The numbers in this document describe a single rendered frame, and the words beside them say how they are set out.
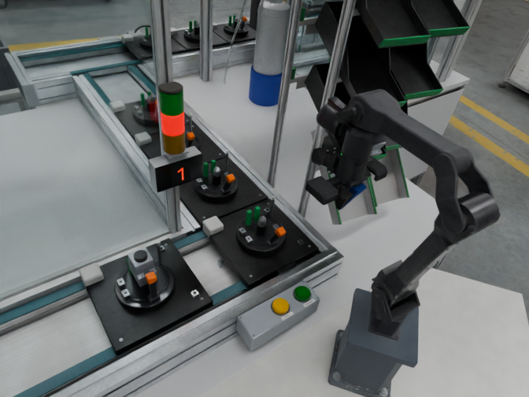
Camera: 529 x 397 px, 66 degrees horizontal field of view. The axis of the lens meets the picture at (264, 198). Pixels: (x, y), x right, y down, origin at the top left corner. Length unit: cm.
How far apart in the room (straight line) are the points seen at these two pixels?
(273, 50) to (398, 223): 90
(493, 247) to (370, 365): 211
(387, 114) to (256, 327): 57
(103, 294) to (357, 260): 74
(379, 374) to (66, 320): 74
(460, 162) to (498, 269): 223
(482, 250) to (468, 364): 174
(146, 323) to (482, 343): 88
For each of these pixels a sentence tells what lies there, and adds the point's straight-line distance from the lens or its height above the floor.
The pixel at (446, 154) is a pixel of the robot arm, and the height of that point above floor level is 150.
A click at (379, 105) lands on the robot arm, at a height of 150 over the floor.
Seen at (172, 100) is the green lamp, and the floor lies 140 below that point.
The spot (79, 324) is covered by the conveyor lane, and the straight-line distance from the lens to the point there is 110.
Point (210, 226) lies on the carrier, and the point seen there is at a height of 99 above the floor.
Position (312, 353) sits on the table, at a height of 86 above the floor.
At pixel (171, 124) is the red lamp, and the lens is 91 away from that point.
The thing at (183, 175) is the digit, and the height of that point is 120.
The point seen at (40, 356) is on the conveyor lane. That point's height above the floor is 92.
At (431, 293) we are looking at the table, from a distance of 134.
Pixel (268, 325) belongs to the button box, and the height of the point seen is 96.
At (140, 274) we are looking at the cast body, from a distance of 98.
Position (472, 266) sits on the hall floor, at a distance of 280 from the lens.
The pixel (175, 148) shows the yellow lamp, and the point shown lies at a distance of 94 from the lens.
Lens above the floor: 183
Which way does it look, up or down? 42 degrees down
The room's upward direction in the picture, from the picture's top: 8 degrees clockwise
